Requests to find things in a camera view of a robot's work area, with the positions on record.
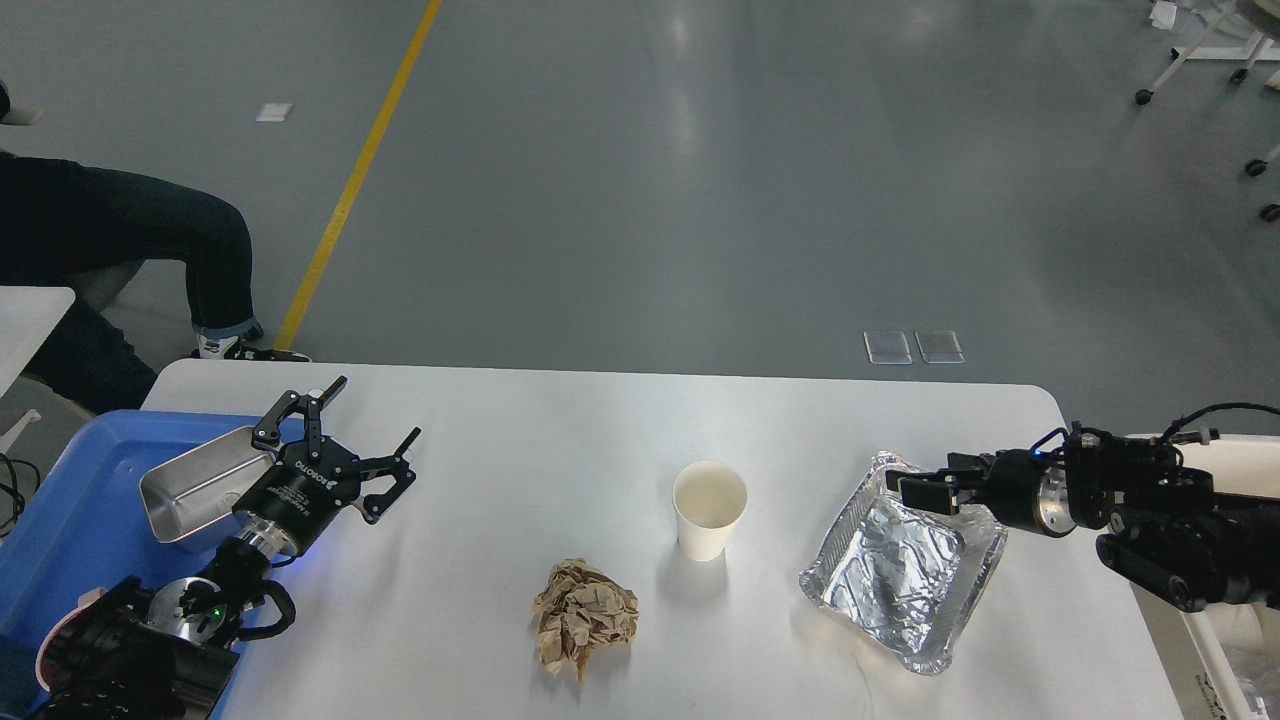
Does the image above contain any clear floor plate left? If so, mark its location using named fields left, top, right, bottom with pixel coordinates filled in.
left=863, top=331, right=913, bottom=365

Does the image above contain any blue plastic bin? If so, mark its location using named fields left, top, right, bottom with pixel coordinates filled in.
left=0, top=411, right=291, bottom=720

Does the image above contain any black cable at left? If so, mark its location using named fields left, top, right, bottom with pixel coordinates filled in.
left=0, top=455, right=41, bottom=541

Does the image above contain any crumpled brown paper ball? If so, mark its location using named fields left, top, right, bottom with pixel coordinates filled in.
left=532, top=559, right=639, bottom=684

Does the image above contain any white paper scrap on floor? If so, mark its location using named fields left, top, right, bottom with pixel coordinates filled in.
left=253, top=102, right=294, bottom=123

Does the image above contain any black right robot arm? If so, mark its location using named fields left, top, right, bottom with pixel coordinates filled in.
left=884, top=404, right=1279, bottom=612

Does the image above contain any stainless steel rectangular tray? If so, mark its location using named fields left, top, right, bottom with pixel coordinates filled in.
left=140, top=427, right=274, bottom=553

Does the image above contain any clear floor plate right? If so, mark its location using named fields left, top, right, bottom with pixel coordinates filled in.
left=914, top=331, right=966, bottom=364

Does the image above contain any white paper cup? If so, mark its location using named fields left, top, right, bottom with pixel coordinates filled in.
left=672, top=460, right=749, bottom=562

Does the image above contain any white plastic bin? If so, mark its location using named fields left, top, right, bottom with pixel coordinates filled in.
left=1132, top=434, right=1279, bottom=719

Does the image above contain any clear floor plate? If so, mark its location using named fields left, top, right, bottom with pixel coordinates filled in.
left=863, top=331, right=913, bottom=365
left=914, top=331, right=966, bottom=364

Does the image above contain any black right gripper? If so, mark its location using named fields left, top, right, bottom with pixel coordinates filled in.
left=884, top=450, right=1076, bottom=538

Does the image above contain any pink ribbed mug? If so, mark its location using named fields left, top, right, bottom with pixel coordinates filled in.
left=35, top=587, right=108, bottom=694

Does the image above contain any white cup inside bin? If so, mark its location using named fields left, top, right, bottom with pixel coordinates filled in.
left=1204, top=603, right=1279, bottom=655

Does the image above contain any seated person in black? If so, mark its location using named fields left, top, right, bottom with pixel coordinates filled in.
left=0, top=79, right=311, bottom=416

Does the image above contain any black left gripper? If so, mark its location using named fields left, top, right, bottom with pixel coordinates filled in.
left=232, top=375, right=421, bottom=556

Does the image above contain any aluminium foil tray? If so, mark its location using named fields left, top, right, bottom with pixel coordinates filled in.
left=797, top=450, right=1009, bottom=676

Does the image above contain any white side table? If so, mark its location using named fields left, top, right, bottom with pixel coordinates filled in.
left=1, top=286, right=76, bottom=395

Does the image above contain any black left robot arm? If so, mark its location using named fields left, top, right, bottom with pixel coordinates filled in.
left=33, top=377, right=419, bottom=719

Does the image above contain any white wheeled rack base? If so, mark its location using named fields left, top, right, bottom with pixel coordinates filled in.
left=1134, top=1, right=1279, bottom=224

